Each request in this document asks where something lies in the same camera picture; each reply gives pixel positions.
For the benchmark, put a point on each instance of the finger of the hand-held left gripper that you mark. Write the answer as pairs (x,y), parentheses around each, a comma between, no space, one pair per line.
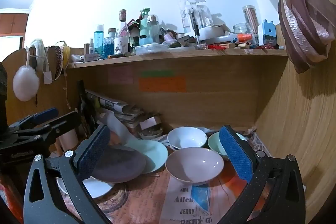
(67,123)
(44,114)

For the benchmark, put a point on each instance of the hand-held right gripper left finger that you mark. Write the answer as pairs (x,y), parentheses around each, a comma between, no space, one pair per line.
(94,153)

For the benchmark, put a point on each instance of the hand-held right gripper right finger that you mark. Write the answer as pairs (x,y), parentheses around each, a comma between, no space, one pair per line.
(236,153)

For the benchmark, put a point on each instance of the mint green bowl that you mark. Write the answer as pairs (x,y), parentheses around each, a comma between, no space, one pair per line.
(216,144)

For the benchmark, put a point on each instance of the dark purple plate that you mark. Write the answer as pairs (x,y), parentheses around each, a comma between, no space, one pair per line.
(118,165)

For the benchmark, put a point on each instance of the white plate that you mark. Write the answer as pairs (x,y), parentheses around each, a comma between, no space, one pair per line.
(98,187)

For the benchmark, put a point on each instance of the pink bowl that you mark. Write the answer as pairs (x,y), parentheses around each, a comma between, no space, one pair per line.
(194,163)

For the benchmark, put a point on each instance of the white bowl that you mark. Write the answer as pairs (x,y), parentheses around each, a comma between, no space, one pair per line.
(183,138)

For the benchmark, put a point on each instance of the mint green plate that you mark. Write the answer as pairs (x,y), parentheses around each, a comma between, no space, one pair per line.
(155,153)

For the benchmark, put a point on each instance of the dark wine bottle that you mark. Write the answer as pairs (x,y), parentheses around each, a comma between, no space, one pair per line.
(85,108)

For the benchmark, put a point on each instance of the white fluffy puff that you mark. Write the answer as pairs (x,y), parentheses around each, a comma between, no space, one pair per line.
(25,83)

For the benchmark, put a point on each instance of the white paper tag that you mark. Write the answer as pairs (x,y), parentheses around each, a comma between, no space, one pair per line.
(47,76)

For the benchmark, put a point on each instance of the orange garment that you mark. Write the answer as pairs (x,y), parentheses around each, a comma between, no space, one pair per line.
(8,200)

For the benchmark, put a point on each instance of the stack of newspapers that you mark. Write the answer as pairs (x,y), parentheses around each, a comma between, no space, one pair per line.
(113,104)

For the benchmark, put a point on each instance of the beaded headband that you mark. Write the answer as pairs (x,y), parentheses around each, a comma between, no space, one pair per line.
(59,61)

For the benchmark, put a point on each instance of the small bowl of beads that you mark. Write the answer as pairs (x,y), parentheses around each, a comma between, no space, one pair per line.
(151,134)

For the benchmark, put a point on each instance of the white card box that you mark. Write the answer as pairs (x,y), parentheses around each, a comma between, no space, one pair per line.
(149,123)

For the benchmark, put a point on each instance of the white fluffy headband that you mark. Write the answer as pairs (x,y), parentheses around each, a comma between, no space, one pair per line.
(39,49)

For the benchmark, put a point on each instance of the pink sticky note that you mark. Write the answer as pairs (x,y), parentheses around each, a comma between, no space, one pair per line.
(120,75)

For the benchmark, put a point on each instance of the newspaper print paper mat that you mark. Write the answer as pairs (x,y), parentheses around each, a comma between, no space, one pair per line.
(147,203)

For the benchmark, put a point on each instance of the small white spray bottle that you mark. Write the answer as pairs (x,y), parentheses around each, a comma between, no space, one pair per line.
(91,47)

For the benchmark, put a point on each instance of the blue bead jar with cork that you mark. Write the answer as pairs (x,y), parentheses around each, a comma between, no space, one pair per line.
(109,47)

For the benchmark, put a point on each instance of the blue liquid bottle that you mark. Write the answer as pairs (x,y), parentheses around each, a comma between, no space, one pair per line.
(99,40)

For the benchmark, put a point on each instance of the orange sticky note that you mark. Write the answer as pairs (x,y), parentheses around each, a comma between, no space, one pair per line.
(161,84)

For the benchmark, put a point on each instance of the brown wooden cabinet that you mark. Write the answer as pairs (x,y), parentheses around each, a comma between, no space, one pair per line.
(13,23)

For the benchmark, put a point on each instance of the clear glass bottle with cork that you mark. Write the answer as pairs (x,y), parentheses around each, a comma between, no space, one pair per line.
(122,37)

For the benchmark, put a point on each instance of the green sticky note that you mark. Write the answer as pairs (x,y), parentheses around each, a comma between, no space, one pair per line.
(157,73)

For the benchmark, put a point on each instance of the clear plastic box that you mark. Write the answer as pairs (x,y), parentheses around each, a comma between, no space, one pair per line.
(151,49)

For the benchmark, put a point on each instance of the white bottle with orange cap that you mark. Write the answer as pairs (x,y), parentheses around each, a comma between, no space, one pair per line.
(236,37)

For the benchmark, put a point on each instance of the green pump bottle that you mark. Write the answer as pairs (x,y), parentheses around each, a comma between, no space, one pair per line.
(144,28)

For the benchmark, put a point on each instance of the white cardboard box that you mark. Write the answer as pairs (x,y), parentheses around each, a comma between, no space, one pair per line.
(212,33)

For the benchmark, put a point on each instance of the glass jar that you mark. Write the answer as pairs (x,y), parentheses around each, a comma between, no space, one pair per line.
(241,29)

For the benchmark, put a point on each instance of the white and blue device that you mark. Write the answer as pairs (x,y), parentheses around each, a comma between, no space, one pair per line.
(267,33)

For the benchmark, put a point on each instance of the clear bottle with silver cap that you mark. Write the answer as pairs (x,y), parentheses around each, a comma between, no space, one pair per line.
(153,29)

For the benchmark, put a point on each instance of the tall clear canister of sticks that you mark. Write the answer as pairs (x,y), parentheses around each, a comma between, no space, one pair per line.
(250,19)

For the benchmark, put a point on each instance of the clear blister package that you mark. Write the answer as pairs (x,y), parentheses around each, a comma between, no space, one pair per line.
(187,18)
(205,18)

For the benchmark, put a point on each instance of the brown pink curtain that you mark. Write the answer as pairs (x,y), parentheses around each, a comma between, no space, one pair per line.
(304,19)

